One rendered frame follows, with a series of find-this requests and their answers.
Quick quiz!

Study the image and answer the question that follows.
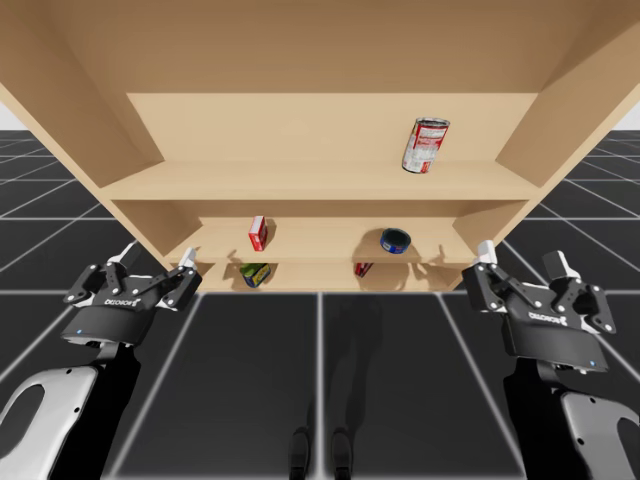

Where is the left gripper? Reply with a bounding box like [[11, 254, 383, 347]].
[[60, 242, 201, 347]]

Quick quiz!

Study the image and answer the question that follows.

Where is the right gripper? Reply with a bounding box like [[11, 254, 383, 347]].
[[460, 239, 616, 374]]

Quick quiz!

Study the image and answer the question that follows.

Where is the green and blue rectangular can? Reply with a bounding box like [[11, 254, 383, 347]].
[[239, 263, 273, 289]]

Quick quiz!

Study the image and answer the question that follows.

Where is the blue flat can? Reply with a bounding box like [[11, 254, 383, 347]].
[[379, 227, 413, 257]]

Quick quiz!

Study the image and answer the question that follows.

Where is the red and white can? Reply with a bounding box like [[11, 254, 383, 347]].
[[401, 116, 451, 175]]

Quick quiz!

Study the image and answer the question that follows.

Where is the red and white carton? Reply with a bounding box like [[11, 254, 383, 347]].
[[248, 215, 270, 251]]

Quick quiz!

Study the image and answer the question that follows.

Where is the pale wooden shelf unit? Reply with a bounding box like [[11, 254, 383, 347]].
[[0, 0, 640, 294]]

